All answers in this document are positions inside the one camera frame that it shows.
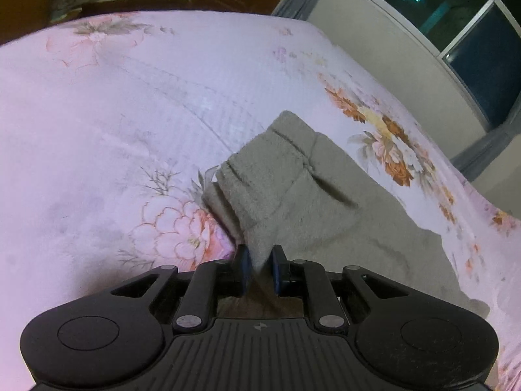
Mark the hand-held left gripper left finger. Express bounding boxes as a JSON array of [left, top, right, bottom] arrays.
[[110, 244, 252, 335]]

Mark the brown wooden cabinet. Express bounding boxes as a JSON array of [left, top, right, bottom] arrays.
[[0, 0, 88, 45]]

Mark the floral pink bedsheet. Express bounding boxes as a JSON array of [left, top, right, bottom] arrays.
[[0, 10, 521, 391]]

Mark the glass window with white frame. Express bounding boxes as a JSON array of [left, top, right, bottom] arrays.
[[346, 0, 521, 133]]

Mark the grey towel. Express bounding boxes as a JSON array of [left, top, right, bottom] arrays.
[[201, 110, 491, 319]]

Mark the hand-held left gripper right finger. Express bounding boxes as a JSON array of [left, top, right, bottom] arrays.
[[271, 244, 413, 331]]

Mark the dark wooden headboard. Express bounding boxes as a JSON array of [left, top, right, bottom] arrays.
[[79, 0, 194, 19]]

